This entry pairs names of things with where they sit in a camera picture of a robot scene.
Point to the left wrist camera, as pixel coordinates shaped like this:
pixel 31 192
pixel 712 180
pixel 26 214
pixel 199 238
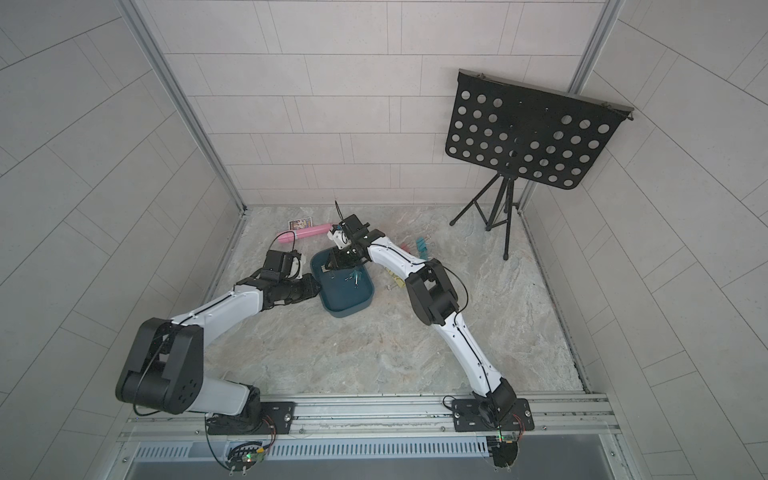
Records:
pixel 281 265

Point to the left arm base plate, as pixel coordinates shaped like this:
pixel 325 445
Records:
pixel 257 418

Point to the colourful printed card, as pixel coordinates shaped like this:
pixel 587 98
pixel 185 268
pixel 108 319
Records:
pixel 299 224

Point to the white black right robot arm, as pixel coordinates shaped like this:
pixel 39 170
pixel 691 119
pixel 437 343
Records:
pixel 434 301

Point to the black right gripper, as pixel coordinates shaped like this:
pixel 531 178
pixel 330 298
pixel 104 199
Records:
pixel 341 258

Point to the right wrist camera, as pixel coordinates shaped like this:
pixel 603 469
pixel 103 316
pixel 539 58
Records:
pixel 348 232

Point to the black perforated music stand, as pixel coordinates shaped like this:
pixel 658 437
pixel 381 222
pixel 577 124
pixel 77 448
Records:
pixel 521 132

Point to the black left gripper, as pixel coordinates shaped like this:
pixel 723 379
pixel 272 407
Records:
pixel 312 289

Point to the yellow binder clip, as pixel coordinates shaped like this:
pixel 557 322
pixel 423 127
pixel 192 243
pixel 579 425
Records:
pixel 399 282

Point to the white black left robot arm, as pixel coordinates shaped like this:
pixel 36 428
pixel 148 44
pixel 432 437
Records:
pixel 164 369

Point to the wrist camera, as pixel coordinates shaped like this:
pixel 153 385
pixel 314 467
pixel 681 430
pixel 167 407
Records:
pixel 348 232
pixel 281 265

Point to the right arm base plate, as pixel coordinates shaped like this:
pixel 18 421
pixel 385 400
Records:
pixel 474 415

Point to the aluminium rail frame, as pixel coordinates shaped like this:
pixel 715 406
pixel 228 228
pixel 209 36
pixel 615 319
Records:
pixel 389 416

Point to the teal plastic storage box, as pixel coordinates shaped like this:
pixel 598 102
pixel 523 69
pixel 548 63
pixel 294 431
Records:
pixel 339 297

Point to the pink plastic tube case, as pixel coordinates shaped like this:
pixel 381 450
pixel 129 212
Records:
pixel 291 235

